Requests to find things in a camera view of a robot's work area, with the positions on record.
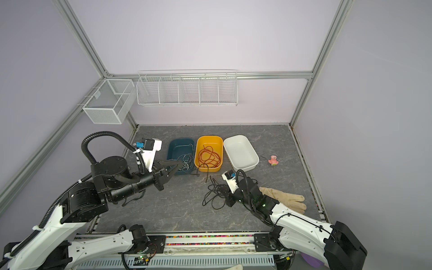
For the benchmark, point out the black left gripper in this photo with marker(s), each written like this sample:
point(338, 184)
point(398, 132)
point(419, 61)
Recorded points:
point(162, 175)

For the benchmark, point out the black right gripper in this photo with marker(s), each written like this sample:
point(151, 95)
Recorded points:
point(230, 197)

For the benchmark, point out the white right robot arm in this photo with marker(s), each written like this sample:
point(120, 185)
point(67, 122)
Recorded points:
point(333, 244)

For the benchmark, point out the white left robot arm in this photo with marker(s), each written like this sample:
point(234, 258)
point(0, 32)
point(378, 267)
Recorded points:
point(49, 247)

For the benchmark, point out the teal plastic tub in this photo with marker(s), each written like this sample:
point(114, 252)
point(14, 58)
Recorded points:
point(183, 149)

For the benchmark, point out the white plastic tub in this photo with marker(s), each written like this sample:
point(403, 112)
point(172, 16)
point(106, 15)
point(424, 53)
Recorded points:
point(241, 153)

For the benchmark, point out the yellow plastic tub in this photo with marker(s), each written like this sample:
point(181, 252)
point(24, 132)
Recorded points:
point(209, 154)

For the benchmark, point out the pink toy figure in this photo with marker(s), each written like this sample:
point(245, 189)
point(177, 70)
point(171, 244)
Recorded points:
point(273, 160)

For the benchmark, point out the beige work glove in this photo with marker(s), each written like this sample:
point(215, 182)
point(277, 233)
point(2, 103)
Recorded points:
point(293, 201)

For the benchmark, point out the white mesh box basket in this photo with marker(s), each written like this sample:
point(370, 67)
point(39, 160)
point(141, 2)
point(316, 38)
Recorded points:
point(111, 101)

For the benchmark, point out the purple silicone spatula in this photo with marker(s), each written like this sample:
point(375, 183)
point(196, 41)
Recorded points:
point(312, 261)

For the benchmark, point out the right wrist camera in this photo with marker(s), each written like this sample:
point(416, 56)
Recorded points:
point(230, 178)

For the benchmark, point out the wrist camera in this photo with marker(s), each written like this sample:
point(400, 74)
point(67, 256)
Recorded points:
point(230, 178)
point(146, 151)

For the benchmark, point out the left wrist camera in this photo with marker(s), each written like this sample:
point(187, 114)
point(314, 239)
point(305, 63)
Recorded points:
point(146, 151)

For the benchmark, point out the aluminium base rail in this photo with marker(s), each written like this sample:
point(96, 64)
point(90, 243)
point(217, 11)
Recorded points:
point(200, 251)

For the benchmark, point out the white wire shelf basket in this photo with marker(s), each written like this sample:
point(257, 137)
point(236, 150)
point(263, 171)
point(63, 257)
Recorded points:
point(187, 87)

